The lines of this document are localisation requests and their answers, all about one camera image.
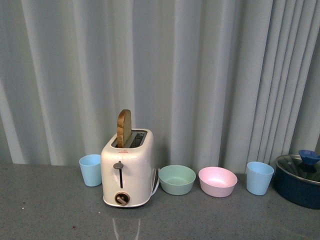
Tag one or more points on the bread slice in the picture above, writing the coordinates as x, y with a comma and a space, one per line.
124, 127

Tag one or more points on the cream toaster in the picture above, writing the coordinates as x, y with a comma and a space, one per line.
129, 173

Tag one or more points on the green bowl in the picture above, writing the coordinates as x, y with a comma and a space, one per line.
176, 180

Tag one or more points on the grey curtain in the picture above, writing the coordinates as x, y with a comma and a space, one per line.
218, 82

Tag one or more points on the pink bowl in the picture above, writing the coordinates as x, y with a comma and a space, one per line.
217, 182

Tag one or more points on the light blue cup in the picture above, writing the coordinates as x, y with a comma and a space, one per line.
258, 177
90, 166

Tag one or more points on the glass pot lid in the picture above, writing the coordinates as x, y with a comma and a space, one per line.
304, 166

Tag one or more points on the dark blue saucepan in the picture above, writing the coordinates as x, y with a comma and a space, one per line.
297, 191

